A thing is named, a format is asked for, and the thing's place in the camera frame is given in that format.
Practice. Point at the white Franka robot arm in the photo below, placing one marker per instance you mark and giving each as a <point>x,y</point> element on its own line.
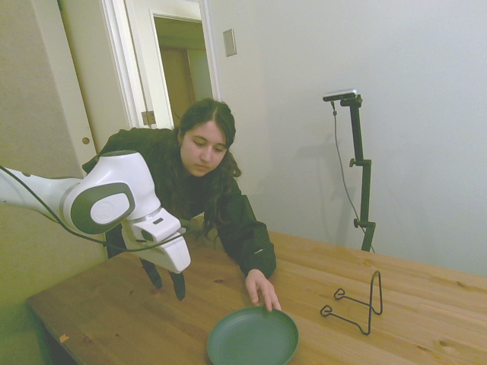
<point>114,178</point>

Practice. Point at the white door with knob hole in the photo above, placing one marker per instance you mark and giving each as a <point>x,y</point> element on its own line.
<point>91,76</point>

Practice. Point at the black camera stand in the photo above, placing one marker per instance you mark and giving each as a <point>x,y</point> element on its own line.
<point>366,190</point>

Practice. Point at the teal round plate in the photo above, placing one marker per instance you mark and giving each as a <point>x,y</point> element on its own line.
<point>251,338</point>

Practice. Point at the white door frame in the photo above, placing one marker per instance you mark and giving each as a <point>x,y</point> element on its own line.
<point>211,49</point>

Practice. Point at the beige room divider panel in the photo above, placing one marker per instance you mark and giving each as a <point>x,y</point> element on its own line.
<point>30,95</point>

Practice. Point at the grey bar camera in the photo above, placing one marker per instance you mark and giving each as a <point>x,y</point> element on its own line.
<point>340,95</point>

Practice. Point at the orange tape scrap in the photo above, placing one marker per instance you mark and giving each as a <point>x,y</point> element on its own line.
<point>63,337</point>

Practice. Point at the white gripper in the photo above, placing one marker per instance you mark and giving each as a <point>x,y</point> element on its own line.
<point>173,254</point>

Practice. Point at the metal door hinge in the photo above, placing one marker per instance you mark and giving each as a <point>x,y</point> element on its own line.
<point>148,118</point>

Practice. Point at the person with long dark hair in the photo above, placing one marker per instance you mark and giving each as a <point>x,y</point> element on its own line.
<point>205,144</point>

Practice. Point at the grey wall switch plate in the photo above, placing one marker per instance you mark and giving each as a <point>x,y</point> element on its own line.
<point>229,42</point>

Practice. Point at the forearm in dark jacket sleeve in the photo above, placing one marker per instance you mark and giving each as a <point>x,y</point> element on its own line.
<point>249,243</point>

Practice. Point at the person's left hand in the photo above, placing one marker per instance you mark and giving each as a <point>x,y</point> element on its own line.
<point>262,289</point>

